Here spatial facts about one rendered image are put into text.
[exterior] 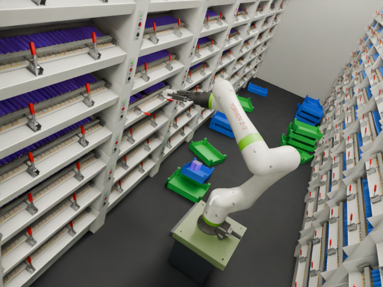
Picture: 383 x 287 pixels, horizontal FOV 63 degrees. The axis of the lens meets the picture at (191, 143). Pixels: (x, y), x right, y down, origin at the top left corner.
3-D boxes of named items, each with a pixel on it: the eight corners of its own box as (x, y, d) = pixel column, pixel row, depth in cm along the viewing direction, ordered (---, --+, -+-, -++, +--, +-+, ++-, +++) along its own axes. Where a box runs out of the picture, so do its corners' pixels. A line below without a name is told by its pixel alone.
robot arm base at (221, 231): (243, 234, 179) (247, 228, 175) (233, 251, 167) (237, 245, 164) (204, 210, 186) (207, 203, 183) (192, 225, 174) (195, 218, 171)
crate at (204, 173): (191, 165, 276) (194, 157, 274) (211, 176, 272) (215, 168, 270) (179, 172, 247) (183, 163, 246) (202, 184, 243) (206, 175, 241)
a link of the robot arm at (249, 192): (251, 210, 181) (311, 162, 142) (228, 216, 173) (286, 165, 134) (241, 191, 187) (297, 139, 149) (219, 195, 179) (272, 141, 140)
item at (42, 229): (98, 196, 174) (108, 182, 166) (0, 278, 124) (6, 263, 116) (72, 173, 175) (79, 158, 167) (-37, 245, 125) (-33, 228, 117)
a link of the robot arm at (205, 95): (207, 112, 171) (213, 107, 178) (209, 91, 165) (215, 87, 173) (197, 110, 173) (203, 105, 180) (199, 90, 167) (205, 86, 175)
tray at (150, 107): (173, 98, 210) (180, 87, 205) (120, 131, 160) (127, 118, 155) (150, 80, 212) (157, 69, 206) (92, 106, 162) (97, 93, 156)
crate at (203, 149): (223, 162, 295) (226, 155, 291) (209, 167, 282) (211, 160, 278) (203, 144, 311) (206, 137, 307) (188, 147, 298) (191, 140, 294)
